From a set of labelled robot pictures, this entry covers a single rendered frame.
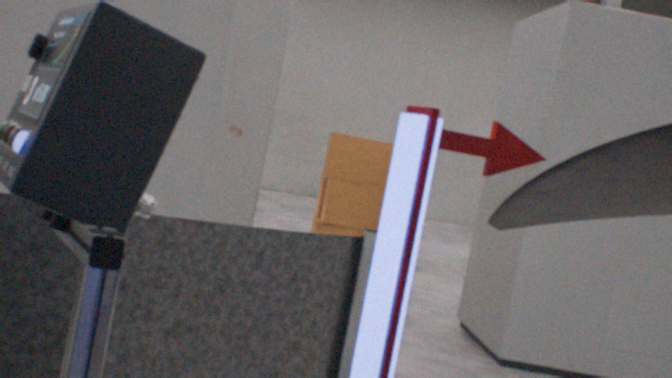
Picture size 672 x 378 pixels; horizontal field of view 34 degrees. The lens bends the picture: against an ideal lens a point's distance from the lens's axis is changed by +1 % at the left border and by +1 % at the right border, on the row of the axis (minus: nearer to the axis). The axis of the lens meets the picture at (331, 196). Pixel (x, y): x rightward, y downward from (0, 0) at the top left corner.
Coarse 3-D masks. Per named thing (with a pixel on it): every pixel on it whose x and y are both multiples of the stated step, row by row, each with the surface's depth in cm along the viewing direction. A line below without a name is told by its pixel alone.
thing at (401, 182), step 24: (408, 120) 45; (408, 144) 45; (408, 168) 44; (408, 192) 44; (384, 216) 46; (408, 216) 44; (384, 240) 45; (384, 264) 45; (384, 288) 45; (384, 312) 44; (360, 336) 46; (384, 336) 45; (360, 360) 46
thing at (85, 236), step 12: (72, 228) 101; (84, 228) 96; (108, 228) 97; (72, 240) 100; (84, 240) 95; (96, 240) 92; (108, 240) 93; (120, 240) 93; (84, 252) 94; (96, 252) 92; (108, 252) 93; (120, 252) 93; (96, 264) 93; (108, 264) 93; (120, 264) 93
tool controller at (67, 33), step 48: (48, 48) 111; (96, 48) 96; (144, 48) 97; (192, 48) 99; (48, 96) 97; (96, 96) 96; (144, 96) 98; (0, 144) 114; (48, 144) 95; (96, 144) 97; (144, 144) 98; (48, 192) 96; (96, 192) 97; (144, 192) 99
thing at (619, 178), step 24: (624, 144) 47; (648, 144) 47; (552, 168) 52; (576, 168) 51; (600, 168) 51; (624, 168) 51; (648, 168) 50; (528, 192) 55; (552, 192) 55; (576, 192) 55; (600, 192) 55; (624, 192) 55; (648, 192) 55; (504, 216) 59; (528, 216) 59; (552, 216) 60; (576, 216) 60; (600, 216) 61; (624, 216) 61
